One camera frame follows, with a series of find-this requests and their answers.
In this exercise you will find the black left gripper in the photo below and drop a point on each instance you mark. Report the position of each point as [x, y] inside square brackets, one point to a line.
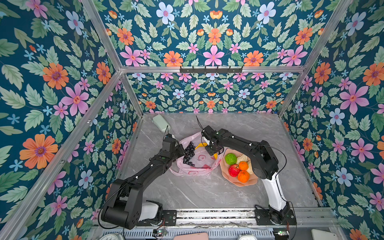
[180, 148]

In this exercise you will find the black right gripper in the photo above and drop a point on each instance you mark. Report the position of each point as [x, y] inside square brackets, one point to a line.
[209, 151]

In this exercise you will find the fake yellow banana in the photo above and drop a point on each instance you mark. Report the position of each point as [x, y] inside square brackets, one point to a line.
[204, 145]

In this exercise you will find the fake green lime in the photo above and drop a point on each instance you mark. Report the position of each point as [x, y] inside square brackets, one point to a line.
[230, 159]

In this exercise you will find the pink plastic bag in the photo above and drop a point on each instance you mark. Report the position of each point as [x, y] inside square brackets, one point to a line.
[204, 162]

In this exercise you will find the fake beige garlic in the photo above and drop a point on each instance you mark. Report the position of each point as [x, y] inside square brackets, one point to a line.
[250, 170]
[243, 158]

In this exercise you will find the fake red strawberry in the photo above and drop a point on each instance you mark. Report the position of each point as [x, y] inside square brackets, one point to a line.
[234, 170]

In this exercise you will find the fake orange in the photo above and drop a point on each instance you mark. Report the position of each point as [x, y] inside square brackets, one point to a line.
[243, 176]
[243, 166]

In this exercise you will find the pink scalloped bowl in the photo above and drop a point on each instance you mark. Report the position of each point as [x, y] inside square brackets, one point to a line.
[224, 168]

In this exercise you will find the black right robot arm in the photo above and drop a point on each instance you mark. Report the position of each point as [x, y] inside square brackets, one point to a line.
[264, 164]

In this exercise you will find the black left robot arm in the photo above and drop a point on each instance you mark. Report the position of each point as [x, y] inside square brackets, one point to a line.
[124, 205]

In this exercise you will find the fake dark grapes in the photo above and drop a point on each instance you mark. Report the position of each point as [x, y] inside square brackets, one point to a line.
[189, 154]

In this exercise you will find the black hook rail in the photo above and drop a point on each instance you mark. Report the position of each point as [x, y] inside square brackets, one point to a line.
[216, 70]

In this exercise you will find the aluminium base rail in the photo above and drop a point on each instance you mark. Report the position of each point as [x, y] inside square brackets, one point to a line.
[245, 217]

